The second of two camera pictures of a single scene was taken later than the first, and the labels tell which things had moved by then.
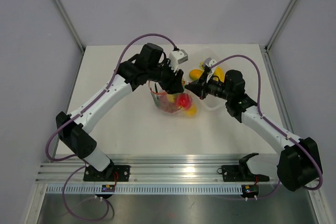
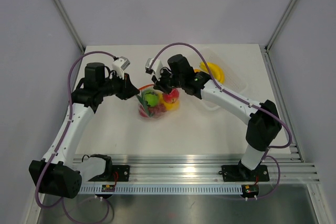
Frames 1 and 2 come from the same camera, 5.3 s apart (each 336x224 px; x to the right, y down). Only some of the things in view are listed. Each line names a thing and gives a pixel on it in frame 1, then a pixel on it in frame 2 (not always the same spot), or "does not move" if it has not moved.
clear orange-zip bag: x=180 y=103 -> x=155 y=104
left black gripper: x=175 y=85 -> x=128 y=89
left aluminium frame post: x=70 y=21 does not move
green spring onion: x=156 y=97 -> x=142 y=97
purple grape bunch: x=168 y=106 -> x=157 y=111
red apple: x=183 y=100 -> x=171 y=97
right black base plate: x=240 y=173 does not move
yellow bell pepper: x=192 y=111 -> x=173 y=106
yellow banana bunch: x=218 y=71 does not move
